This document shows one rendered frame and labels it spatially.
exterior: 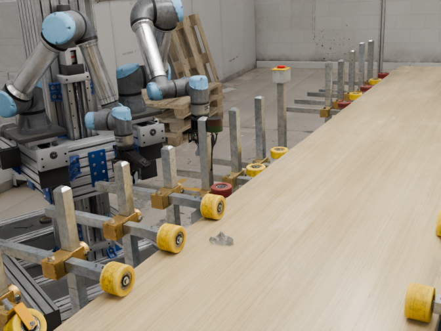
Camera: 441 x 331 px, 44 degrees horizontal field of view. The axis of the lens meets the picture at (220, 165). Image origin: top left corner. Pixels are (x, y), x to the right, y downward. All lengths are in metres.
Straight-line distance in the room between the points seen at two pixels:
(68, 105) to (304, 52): 7.78
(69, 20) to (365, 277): 1.43
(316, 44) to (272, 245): 8.60
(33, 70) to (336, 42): 8.09
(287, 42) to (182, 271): 8.90
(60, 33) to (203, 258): 1.08
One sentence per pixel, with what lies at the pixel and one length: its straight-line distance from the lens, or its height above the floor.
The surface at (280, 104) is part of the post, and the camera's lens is 2.76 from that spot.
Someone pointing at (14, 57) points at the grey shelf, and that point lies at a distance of 4.73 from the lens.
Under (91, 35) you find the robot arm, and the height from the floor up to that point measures 1.46.
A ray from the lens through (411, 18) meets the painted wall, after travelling 9.83.
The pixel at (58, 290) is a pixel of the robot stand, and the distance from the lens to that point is 2.95.
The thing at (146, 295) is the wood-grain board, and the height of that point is 0.90.
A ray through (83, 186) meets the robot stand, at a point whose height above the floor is 0.74.
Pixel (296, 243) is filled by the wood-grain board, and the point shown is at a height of 0.90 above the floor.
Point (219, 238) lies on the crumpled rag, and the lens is 1.68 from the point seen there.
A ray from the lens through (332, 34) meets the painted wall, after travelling 10.04.
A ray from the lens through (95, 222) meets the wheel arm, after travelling 1.79.
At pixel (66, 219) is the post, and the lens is 1.54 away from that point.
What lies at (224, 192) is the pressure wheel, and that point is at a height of 0.90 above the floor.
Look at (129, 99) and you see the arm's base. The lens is 2.76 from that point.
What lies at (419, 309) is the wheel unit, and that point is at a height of 0.95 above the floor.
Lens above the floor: 1.66
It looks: 19 degrees down
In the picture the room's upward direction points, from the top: 3 degrees counter-clockwise
